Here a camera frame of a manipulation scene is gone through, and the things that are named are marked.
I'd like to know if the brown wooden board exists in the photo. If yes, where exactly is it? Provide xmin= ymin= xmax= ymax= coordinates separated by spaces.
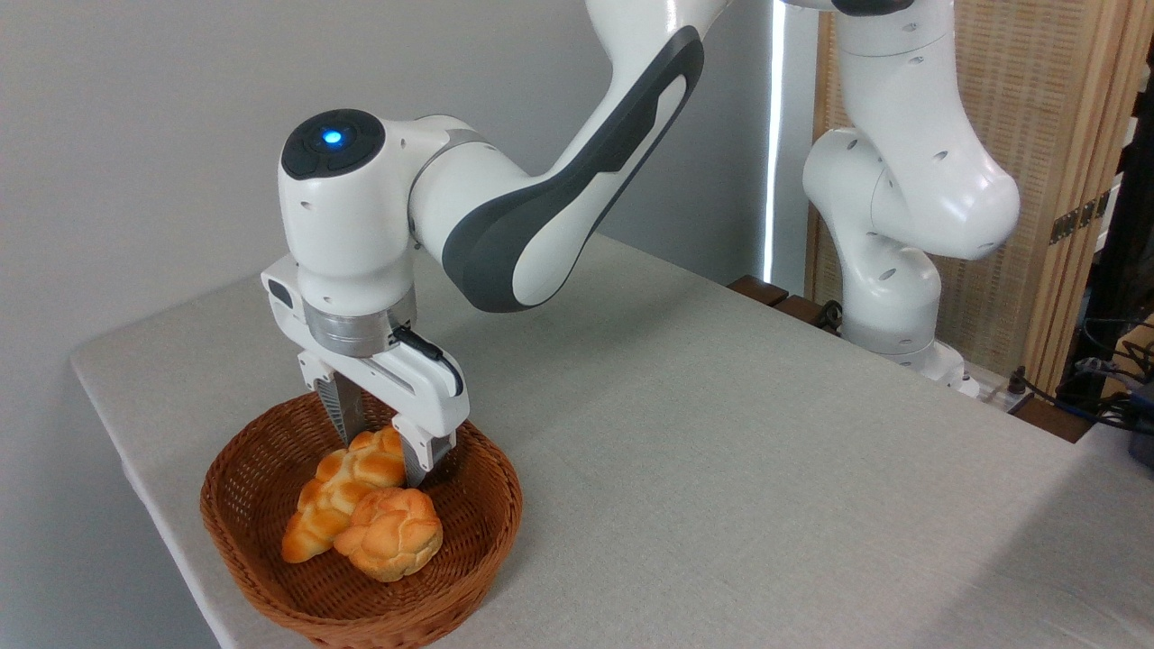
xmin=1010 ymin=395 xmax=1094 ymax=443

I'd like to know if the long braided bread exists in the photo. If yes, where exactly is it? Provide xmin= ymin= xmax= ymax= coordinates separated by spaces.
xmin=281 ymin=427 xmax=407 ymax=562

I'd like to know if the dark brown wooden block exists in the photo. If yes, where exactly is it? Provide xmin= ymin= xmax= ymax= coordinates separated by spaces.
xmin=777 ymin=295 xmax=841 ymax=336
xmin=728 ymin=275 xmax=790 ymax=307

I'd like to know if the dark grey box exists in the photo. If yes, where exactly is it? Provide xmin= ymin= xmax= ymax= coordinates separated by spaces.
xmin=1127 ymin=383 xmax=1154 ymax=470

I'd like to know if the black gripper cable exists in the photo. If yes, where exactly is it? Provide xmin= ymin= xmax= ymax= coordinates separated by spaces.
xmin=393 ymin=326 xmax=465 ymax=398

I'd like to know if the metal screen hinge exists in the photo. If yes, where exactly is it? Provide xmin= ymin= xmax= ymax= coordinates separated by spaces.
xmin=1050 ymin=191 xmax=1112 ymax=244

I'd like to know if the black cable bundle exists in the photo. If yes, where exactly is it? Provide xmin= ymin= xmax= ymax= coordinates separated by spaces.
xmin=1008 ymin=315 xmax=1154 ymax=435

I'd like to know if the black stand post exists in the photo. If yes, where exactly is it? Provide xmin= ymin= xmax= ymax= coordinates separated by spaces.
xmin=1059 ymin=41 xmax=1154 ymax=407

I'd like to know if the brown wicker basket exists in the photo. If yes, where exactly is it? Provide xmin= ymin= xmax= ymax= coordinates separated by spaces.
xmin=200 ymin=389 xmax=524 ymax=649

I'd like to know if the round knotted bread roll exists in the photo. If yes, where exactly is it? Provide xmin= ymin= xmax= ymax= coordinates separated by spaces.
xmin=334 ymin=487 xmax=444 ymax=582

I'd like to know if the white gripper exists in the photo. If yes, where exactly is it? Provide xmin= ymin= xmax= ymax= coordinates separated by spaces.
xmin=261 ymin=255 xmax=470 ymax=489

